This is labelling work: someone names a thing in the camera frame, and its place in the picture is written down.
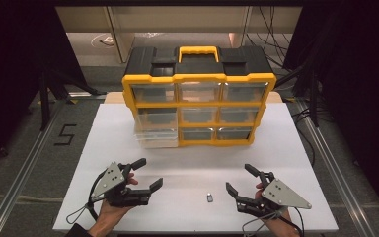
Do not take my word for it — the black curtain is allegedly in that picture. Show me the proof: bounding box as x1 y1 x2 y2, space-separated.
280 0 379 228
0 0 92 172

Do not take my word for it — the beige partition panel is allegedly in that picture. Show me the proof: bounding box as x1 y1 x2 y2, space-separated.
54 6 304 64

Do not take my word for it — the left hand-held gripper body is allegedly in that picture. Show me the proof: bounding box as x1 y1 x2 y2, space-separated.
90 161 152 208

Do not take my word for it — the person's left hand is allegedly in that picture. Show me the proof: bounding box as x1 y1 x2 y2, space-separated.
96 173 139 225

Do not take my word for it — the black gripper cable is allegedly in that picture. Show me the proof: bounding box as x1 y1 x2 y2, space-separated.
87 171 108 222
275 206 306 237

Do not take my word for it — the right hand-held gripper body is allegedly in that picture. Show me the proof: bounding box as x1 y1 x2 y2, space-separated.
235 171 313 219

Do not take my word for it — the thin grey cable loop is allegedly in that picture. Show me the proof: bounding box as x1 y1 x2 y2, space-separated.
241 211 282 237
66 202 92 225

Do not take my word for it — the person's right hand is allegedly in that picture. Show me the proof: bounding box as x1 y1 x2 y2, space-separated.
256 183 296 231

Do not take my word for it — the clear plastic drawer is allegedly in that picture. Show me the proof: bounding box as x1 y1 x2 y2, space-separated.
135 127 180 149
136 107 179 131

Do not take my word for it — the yellow black drawer organizer cabinet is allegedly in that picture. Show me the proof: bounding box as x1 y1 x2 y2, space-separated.
121 45 277 148

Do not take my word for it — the aluminium rail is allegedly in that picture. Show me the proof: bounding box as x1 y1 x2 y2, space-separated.
292 98 378 237
0 98 67 237

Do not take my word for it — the set of clear drawers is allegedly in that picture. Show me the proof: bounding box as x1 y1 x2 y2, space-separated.
130 81 269 142

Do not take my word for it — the hanging black cables bundle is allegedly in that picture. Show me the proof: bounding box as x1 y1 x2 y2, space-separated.
245 6 297 72

